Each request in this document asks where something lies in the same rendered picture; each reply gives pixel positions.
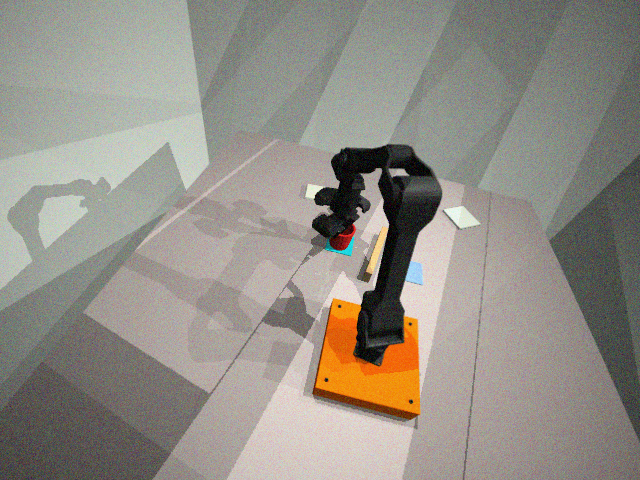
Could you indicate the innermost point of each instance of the red cup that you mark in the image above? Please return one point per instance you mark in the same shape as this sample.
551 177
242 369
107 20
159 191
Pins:
342 241

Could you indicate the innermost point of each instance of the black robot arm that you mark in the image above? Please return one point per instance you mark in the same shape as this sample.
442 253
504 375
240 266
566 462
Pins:
410 204

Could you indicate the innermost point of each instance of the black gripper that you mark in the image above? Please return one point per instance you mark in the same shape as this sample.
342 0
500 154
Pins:
344 215

